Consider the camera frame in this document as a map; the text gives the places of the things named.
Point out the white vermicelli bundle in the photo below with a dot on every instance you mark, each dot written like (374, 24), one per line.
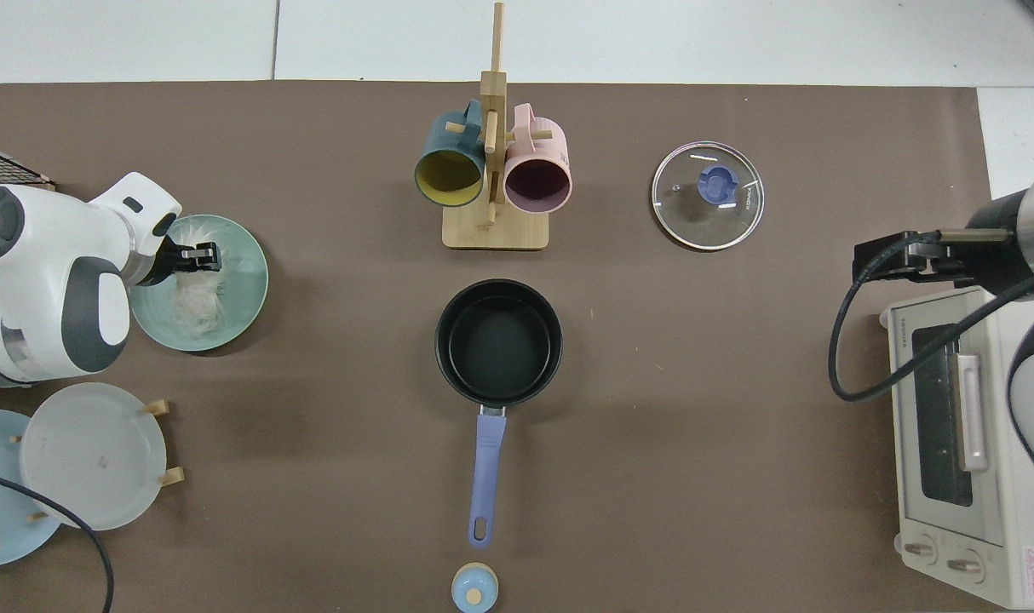
(198, 306)

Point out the glass lid with blue knob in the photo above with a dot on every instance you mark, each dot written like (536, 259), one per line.
(719, 183)

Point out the pale green plate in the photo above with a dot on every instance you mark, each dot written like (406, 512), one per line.
(244, 298)

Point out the wooden plate rack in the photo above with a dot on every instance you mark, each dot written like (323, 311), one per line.
(157, 407)

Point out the grey white plate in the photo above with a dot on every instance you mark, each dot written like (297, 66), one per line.
(91, 455)

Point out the pale toaster oven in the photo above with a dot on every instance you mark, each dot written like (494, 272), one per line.
(943, 443)

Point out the brown table cloth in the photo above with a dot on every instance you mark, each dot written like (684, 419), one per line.
(696, 383)

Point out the dark teal cup yellow inside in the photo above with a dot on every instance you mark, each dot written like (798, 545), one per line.
(449, 174)

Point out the wooden cup stand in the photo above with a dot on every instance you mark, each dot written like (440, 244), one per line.
(496, 234)

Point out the pink cup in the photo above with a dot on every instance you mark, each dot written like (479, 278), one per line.
(538, 183)

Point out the small blue round thing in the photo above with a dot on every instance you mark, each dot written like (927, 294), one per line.
(474, 587)

